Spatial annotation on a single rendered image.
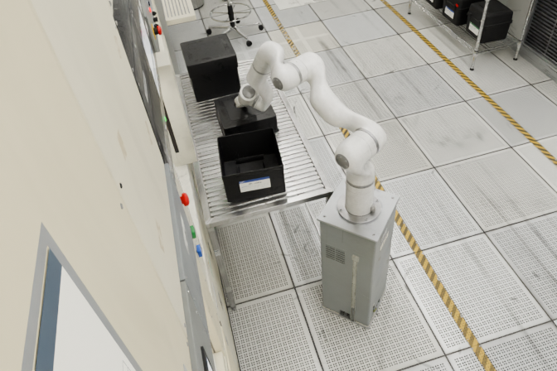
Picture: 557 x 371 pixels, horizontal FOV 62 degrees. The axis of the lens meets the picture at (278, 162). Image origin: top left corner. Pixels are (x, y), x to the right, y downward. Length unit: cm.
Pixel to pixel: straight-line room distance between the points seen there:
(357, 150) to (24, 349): 155
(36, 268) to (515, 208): 313
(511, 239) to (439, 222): 41
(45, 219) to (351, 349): 231
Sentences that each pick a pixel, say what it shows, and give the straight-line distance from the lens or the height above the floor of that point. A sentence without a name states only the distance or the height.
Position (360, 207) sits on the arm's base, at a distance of 201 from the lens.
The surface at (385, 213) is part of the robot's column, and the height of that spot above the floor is 76.
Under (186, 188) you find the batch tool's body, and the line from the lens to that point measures 213.
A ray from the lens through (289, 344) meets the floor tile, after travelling 260.
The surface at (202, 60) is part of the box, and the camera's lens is 270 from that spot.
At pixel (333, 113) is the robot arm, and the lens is 181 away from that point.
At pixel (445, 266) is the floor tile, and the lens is 291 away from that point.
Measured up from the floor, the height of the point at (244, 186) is 85.
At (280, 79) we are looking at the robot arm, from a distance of 180.
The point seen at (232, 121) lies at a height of 86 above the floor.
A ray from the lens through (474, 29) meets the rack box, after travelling 455.
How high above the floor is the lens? 235
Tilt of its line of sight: 43 degrees down
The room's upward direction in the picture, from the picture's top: 7 degrees counter-clockwise
